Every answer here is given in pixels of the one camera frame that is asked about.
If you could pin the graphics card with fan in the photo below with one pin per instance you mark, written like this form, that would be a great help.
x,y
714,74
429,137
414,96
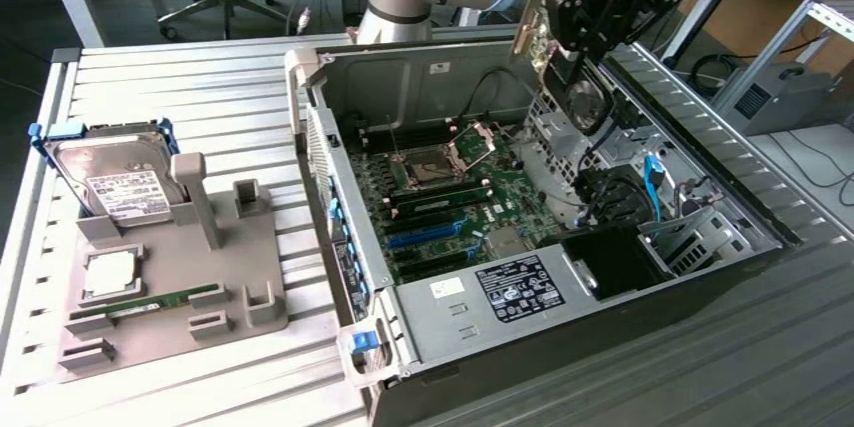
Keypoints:
x,y
587,97

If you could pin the large brown wooden box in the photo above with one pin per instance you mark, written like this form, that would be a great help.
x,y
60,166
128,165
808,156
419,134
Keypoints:
x,y
761,17

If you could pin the grey metal cabinet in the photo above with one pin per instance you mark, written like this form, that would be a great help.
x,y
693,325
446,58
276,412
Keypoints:
x,y
801,97

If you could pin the silver drive cage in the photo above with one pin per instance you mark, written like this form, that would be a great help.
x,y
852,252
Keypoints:
x,y
561,157

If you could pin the metal socket cover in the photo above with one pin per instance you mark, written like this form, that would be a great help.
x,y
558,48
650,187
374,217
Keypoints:
x,y
477,144

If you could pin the thin metal locking lever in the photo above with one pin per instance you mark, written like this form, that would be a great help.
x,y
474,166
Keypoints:
x,y
394,134

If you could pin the green motherboard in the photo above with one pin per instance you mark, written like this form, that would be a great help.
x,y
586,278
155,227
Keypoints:
x,y
514,197

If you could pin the CPU socket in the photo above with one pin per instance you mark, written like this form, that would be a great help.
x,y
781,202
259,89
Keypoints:
x,y
427,172

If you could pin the black RAM stick with label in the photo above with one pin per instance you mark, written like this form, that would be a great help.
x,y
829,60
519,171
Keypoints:
x,y
434,205

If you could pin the silver chipset heatsink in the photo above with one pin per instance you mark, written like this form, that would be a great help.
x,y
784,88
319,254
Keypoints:
x,y
510,242

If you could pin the blue expansion slot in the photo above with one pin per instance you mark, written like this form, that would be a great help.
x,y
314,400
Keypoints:
x,y
427,234

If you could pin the black office chair base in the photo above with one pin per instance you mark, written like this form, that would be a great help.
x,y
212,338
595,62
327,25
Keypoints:
x,y
230,7

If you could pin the black expansion slot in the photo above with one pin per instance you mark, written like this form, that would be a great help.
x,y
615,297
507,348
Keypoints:
x,y
434,256

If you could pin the open black PC case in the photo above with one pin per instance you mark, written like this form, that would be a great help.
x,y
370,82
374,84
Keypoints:
x,y
667,307

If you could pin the grey power supply unit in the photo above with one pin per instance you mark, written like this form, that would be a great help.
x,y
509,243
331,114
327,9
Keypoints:
x,y
467,317

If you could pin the blue case latch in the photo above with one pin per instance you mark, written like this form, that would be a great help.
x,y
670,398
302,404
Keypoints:
x,y
363,340

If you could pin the hard disk with blue caddy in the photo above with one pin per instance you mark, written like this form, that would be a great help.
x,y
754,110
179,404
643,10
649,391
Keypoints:
x,y
127,187

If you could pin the grey parts rack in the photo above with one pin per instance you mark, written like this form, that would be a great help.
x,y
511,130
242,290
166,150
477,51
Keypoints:
x,y
167,267

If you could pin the green RAM stick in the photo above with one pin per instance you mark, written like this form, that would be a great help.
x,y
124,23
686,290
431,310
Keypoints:
x,y
154,303

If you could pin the silver CPU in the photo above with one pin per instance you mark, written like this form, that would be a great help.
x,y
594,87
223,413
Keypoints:
x,y
110,274

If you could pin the aluminium profile frame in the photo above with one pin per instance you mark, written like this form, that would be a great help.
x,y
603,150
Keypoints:
x,y
777,44

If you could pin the silver disk bay bracket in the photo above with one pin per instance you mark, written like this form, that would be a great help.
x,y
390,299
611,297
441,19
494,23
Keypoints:
x,y
694,242

